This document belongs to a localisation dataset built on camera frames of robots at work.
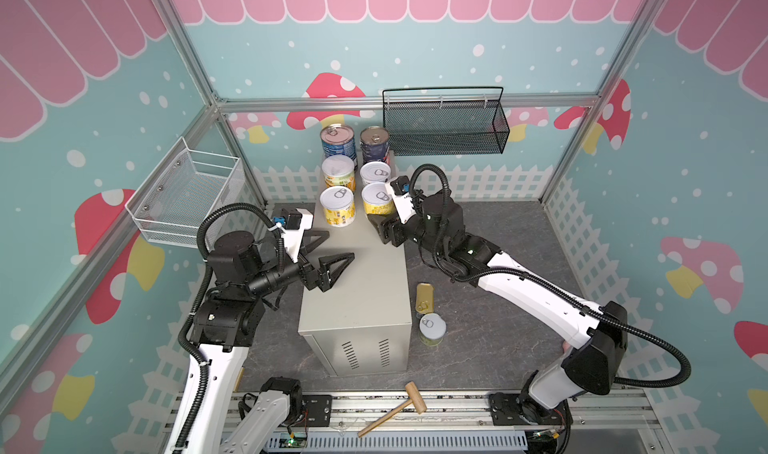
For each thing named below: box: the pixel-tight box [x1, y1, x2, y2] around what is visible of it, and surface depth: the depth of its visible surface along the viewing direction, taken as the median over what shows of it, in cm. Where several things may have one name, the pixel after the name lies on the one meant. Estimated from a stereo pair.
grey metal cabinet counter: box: [298, 201, 412, 377], surface depth 64 cm
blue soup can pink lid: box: [320, 123, 358, 168], surface depth 74 cm
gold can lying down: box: [415, 283, 434, 314], surface depth 92 cm
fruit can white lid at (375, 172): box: [360, 161, 391, 185], surface depth 73 cm
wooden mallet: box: [357, 381, 427, 438], surface depth 76 cm
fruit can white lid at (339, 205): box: [319, 186, 356, 227], surface depth 67 cm
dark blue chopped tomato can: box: [360, 126, 390, 165], surface depth 75 cm
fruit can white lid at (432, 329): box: [419, 313, 447, 347], surface depth 85 cm
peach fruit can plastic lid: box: [322, 154, 357, 192], surface depth 71 cm
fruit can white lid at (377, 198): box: [362, 181, 395, 215], surface depth 67 cm
